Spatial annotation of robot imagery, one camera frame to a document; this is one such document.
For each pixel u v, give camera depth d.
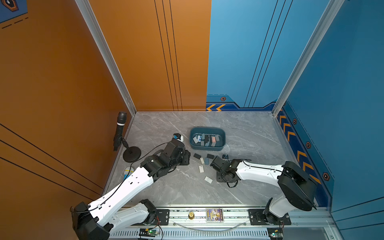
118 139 0.79
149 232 0.71
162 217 0.74
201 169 0.89
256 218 0.72
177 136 0.67
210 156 0.96
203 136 1.03
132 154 0.96
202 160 0.92
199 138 1.02
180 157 0.57
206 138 1.03
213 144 1.00
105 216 0.39
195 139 1.02
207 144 0.99
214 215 0.73
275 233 0.71
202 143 1.01
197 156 0.95
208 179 0.85
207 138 1.02
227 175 0.62
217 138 1.03
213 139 1.01
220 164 0.68
